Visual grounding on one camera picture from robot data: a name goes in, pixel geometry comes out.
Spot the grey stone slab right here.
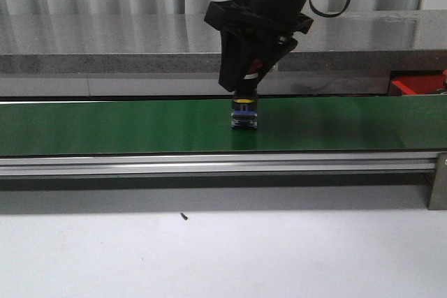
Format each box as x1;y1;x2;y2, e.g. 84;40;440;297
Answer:
277;10;446;72

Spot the small black screw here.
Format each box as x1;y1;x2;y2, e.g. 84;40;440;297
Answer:
180;212;189;221

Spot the grey stone slab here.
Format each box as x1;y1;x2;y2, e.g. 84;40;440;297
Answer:
277;10;446;72
1;14;221;74

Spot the steel conveyor support bracket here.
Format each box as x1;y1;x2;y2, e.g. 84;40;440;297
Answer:
428;152;447;211

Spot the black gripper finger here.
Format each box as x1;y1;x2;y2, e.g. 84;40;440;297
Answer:
253;34;298;87
219;29;256;92

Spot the grey stone slab left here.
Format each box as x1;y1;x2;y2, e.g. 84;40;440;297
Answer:
1;14;221;74

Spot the aluminium conveyor frame rail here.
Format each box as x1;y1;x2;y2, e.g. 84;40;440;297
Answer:
1;151;439;177

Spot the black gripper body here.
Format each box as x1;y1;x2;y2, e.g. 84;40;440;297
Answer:
204;0;313;38

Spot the green conveyor belt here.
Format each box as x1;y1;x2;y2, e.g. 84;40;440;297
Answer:
1;95;446;156

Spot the red plastic tray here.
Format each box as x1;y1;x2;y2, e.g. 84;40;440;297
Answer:
391;75;444;95

